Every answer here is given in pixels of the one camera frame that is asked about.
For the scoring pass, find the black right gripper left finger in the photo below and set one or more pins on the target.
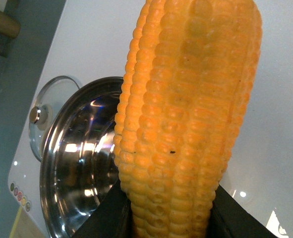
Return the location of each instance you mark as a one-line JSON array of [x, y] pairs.
[[112, 218]]

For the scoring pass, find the cream electric cooking pot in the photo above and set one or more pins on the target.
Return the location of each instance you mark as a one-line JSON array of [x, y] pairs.
[[77, 169]]

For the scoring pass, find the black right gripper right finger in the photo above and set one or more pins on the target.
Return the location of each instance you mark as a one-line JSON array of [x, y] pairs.
[[229, 220]]

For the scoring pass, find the glass pot lid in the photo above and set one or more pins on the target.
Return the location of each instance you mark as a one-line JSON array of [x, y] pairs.
[[45, 109]]

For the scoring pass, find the yellow corn cob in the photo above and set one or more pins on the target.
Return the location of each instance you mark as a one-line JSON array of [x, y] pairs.
[[188, 79]]

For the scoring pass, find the wooden rail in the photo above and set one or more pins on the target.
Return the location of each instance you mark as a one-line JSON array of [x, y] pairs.
[[9, 26]]

